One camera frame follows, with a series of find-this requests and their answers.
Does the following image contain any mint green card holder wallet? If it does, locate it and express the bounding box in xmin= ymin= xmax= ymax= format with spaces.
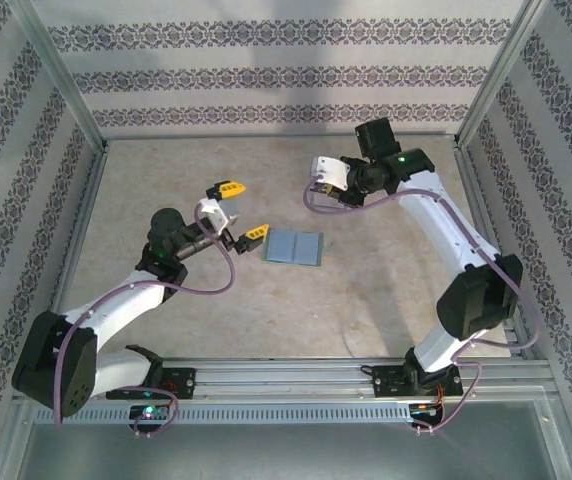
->
xmin=263 ymin=228 xmax=332 ymax=267

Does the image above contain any left controller board green light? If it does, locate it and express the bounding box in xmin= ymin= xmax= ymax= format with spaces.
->
xmin=130 ymin=403 xmax=170 ymax=421

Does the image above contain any grey metal bottom panel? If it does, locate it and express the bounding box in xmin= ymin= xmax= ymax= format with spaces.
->
xmin=15 ymin=422 xmax=557 ymax=480

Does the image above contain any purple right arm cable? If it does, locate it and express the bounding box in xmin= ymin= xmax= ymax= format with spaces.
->
xmin=304 ymin=172 xmax=541 ymax=435

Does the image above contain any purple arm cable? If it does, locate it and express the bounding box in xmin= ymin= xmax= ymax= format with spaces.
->
xmin=53 ymin=199 xmax=240 ymax=440
xmin=304 ymin=172 xmax=541 ymax=435

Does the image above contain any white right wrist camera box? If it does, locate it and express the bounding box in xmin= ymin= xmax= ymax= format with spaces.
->
xmin=309 ymin=155 xmax=351 ymax=192

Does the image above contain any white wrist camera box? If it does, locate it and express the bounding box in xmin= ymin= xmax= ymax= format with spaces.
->
xmin=195 ymin=196 xmax=241 ymax=235
xmin=309 ymin=155 xmax=351 ymax=192

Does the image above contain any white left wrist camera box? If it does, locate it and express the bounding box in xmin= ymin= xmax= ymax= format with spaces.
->
xmin=195 ymin=196 xmax=241 ymax=235

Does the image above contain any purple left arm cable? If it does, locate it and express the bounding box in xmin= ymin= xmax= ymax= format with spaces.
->
xmin=53 ymin=199 xmax=240 ymax=440

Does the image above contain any aluminium back table rail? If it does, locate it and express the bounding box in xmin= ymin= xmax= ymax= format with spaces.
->
xmin=103 ymin=130 xmax=460 ymax=142

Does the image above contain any aluminium left side rail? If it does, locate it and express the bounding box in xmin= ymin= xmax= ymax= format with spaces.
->
xmin=35 ymin=142 xmax=111 ymax=366

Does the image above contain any aluminium right side rail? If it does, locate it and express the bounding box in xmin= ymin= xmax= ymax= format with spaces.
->
xmin=453 ymin=142 xmax=537 ymax=361

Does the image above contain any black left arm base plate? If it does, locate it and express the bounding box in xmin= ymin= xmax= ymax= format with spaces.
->
xmin=105 ymin=367 xmax=197 ymax=401

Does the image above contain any aluminium mounting rail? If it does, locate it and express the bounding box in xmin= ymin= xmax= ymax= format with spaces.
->
xmin=15 ymin=357 xmax=552 ymax=402

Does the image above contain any aluminium right frame post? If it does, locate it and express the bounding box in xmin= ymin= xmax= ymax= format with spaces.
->
xmin=453 ymin=0 xmax=550 ymax=151

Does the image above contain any aluminium frame post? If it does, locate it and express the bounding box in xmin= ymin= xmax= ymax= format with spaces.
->
xmin=8 ymin=0 xmax=111 ymax=151
xmin=453 ymin=0 xmax=550 ymax=151

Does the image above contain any slotted metal cable duct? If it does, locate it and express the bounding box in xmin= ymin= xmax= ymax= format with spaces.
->
xmin=33 ymin=403 xmax=412 ymax=424

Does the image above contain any aluminium left frame post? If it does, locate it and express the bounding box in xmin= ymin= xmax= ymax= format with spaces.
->
xmin=8 ymin=0 xmax=111 ymax=151

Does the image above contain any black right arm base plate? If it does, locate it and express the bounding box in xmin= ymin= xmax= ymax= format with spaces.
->
xmin=373 ymin=363 xmax=462 ymax=400

